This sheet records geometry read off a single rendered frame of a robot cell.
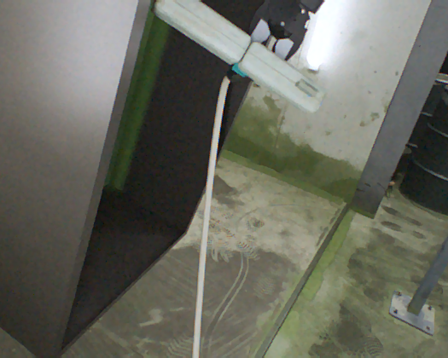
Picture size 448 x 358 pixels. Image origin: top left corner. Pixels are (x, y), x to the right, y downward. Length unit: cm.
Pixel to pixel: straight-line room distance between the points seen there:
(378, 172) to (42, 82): 235
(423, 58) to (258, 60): 198
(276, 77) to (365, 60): 197
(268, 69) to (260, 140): 227
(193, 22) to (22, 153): 34
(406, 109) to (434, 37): 42
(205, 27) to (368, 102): 207
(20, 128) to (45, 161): 6
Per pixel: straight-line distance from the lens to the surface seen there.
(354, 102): 261
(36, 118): 63
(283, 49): 68
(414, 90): 256
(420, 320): 214
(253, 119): 287
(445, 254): 196
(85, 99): 55
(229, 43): 61
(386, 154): 265
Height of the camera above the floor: 126
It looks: 27 degrees down
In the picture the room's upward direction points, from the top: 12 degrees clockwise
